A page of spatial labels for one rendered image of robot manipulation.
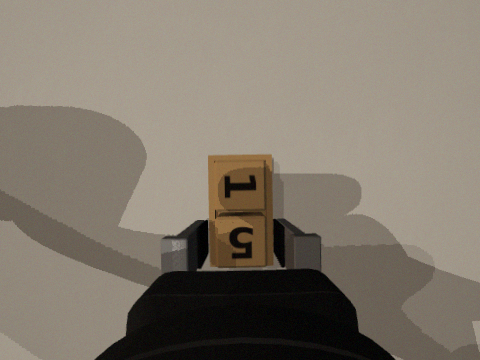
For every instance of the brown wooden tray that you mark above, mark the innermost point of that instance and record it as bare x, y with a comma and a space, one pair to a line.
213, 213

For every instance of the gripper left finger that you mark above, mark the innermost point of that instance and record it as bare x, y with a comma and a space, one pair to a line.
187, 251

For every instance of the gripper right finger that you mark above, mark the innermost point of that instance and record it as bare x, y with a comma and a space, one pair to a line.
293, 248

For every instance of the tan wooden number cube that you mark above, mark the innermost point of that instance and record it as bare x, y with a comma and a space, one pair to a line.
241, 240
240, 185

